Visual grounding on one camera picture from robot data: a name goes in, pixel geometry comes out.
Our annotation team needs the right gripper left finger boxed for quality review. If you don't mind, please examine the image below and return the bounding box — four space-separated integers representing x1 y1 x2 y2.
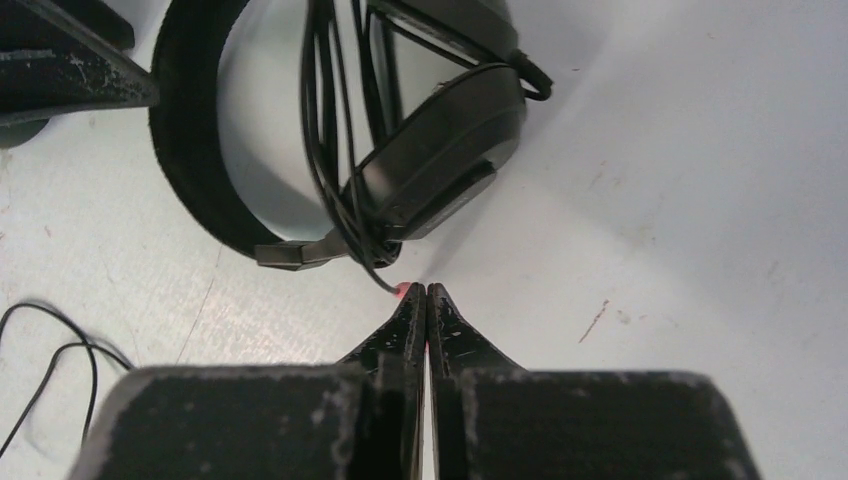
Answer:
70 283 426 479

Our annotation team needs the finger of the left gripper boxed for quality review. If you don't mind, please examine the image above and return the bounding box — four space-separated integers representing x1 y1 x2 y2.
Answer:
1 0 159 126

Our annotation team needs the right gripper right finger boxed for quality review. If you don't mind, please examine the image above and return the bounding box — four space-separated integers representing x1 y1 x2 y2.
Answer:
427 283 760 479

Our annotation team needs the small headphones black cable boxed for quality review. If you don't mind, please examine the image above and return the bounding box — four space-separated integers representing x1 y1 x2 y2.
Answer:
0 302 134 458

